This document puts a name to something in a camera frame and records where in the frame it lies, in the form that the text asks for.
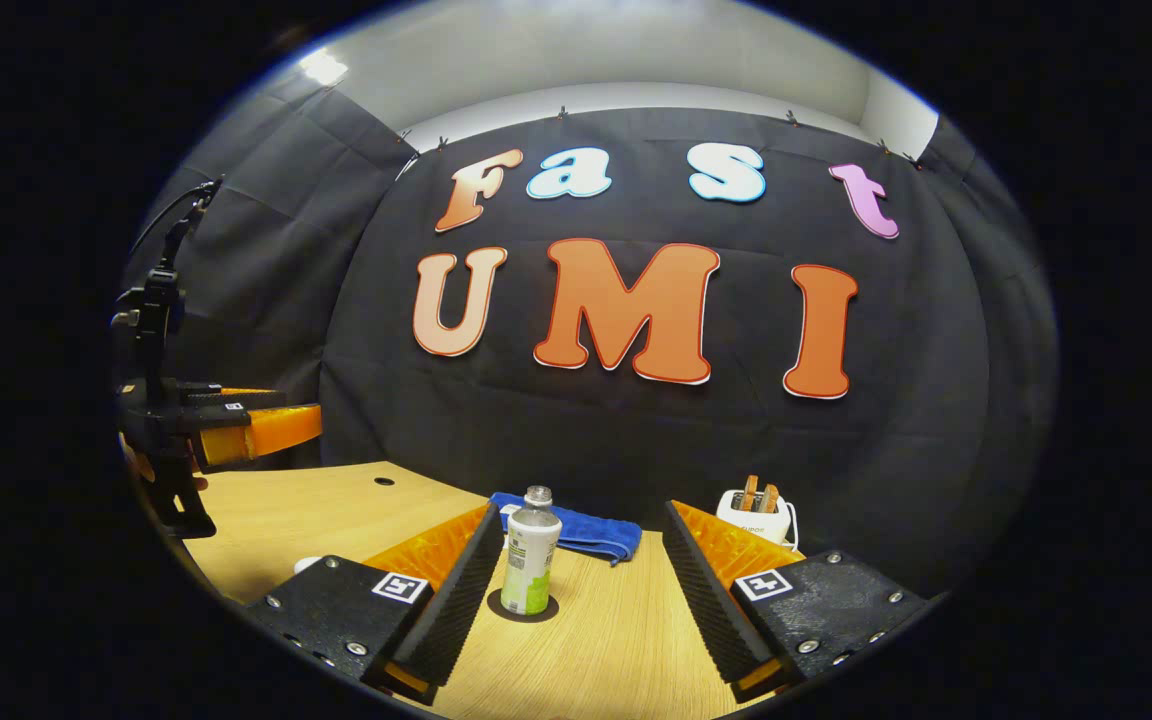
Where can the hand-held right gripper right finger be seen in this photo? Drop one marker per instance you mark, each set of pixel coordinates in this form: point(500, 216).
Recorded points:
point(711, 600)

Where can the clear water bottle green label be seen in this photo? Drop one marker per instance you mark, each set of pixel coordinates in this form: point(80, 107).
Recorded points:
point(531, 550)

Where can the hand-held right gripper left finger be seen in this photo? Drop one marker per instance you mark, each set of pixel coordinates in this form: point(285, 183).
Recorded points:
point(461, 600)

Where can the white toaster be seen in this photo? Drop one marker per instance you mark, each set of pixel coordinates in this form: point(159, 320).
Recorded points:
point(751, 525)

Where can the brown toast slice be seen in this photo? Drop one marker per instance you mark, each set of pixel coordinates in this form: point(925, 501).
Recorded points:
point(749, 492)
point(770, 498)

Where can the blue folded towel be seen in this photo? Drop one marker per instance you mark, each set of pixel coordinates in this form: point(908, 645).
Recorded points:
point(596, 535)

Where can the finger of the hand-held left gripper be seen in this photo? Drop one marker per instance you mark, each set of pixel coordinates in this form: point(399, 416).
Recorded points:
point(221, 422)
point(221, 399)

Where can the small ceiling light panel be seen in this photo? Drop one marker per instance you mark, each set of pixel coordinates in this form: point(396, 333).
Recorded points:
point(324, 67)

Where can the white teacup lid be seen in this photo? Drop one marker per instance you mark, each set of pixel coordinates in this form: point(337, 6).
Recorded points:
point(308, 564)

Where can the dark round coaster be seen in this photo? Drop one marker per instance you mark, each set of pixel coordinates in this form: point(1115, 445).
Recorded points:
point(548, 608)

